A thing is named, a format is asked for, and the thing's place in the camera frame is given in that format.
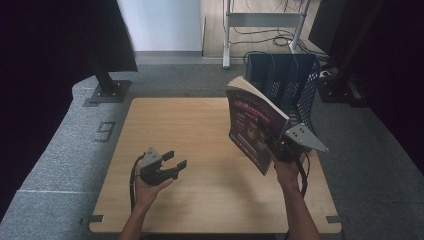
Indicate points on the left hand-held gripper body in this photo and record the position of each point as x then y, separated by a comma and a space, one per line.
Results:
151, 168

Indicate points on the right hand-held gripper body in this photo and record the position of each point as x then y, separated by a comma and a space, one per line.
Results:
301, 138

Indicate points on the purple cover book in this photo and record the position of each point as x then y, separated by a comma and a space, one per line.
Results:
253, 130

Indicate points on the blue plastic file rack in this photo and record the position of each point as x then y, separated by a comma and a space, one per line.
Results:
300, 83

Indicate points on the person's left hand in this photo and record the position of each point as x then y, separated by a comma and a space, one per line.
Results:
146, 195

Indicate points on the person's right hand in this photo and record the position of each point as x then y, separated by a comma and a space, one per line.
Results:
286, 173

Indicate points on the black stand with dark base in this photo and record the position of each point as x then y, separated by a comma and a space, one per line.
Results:
343, 80

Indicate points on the black curtain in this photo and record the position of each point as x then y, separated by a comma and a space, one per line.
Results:
393, 66
50, 66

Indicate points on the black post with base plate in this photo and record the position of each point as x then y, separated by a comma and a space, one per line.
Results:
108, 88

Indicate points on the white metal stand frame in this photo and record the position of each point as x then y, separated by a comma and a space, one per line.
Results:
263, 19

